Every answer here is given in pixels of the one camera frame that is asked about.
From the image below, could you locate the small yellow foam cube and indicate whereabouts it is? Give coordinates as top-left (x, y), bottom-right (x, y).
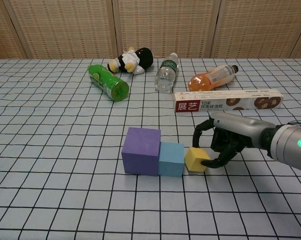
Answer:
top-left (184, 146), bottom-right (211, 173)

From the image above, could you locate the orange drink bottle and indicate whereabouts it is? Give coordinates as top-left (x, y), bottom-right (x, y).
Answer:
top-left (187, 64), bottom-right (239, 92)

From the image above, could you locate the light blue foam cube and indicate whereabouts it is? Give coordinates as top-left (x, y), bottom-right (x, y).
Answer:
top-left (157, 141), bottom-right (186, 178)

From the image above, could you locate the white red baking paper box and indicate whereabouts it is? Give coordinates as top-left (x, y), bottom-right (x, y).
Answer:
top-left (172, 89), bottom-right (284, 113)

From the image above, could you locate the blue checkered tablecloth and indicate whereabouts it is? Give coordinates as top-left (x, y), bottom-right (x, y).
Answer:
top-left (0, 57), bottom-right (301, 240)

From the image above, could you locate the large purple foam cube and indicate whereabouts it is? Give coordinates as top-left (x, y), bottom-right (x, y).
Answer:
top-left (121, 126), bottom-right (162, 177)

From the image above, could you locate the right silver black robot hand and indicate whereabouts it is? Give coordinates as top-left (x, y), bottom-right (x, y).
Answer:
top-left (192, 111), bottom-right (276, 169)

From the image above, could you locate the black white plush penguin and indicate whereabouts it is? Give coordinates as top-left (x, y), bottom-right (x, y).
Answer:
top-left (106, 46), bottom-right (155, 75)

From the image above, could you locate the bamboo folding screen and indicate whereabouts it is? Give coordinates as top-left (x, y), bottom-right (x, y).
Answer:
top-left (0, 0), bottom-right (301, 61)

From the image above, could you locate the clear water bottle green label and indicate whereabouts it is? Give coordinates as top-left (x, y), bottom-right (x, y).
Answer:
top-left (154, 52), bottom-right (180, 94)

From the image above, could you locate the green plastic bottle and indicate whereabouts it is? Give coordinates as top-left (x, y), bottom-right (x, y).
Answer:
top-left (87, 63), bottom-right (130, 102)

